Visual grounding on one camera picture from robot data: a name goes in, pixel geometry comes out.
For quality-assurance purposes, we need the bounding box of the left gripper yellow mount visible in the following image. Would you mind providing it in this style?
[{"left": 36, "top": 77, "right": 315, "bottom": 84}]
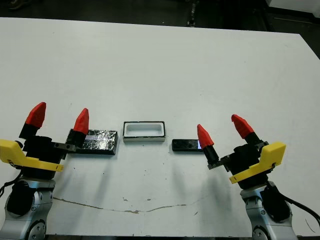
[{"left": 0, "top": 101, "right": 90, "bottom": 180}]

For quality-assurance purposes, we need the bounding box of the right gripper yellow mount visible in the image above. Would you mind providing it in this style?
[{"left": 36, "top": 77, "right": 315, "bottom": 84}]
[{"left": 196, "top": 114, "right": 286, "bottom": 190}]

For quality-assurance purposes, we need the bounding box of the black slim camera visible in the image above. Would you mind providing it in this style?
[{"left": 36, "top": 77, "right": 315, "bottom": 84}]
[{"left": 171, "top": 138, "right": 204, "bottom": 153}]

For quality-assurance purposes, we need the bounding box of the black foil-wrapped box lid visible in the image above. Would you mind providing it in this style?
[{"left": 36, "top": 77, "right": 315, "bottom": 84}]
[{"left": 68, "top": 129, "right": 119, "bottom": 156}]

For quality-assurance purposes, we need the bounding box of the white cabinet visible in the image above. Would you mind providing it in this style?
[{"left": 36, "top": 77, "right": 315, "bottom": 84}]
[{"left": 264, "top": 0, "right": 320, "bottom": 13}]

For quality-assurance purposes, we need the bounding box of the white-lined camera box base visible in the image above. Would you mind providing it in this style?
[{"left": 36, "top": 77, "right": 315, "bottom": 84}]
[{"left": 122, "top": 120, "right": 167, "bottom": 143}]

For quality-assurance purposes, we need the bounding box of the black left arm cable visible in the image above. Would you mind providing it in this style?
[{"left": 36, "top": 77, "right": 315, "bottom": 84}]
[{"left": 0, "top": 172, "right": 23, "bottom": 200}]

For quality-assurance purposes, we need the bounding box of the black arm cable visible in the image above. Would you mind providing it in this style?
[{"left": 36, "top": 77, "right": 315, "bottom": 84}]
[
  {"left": 0, "top": 172, "right": 23, "bottom": 200},
  {"left": 266, "top": 181, "right": 320, "bottom": 226}
]

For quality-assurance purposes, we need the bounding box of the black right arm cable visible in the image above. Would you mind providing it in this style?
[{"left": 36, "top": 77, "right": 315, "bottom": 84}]
[{"left": 266, "top": 181, "right": 320, "bottom": 226}]

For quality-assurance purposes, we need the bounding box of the black metal frame post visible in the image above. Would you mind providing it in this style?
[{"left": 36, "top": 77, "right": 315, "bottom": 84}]
[{"left": 186, "top": 0, "right": 199, "bottom": 26}]

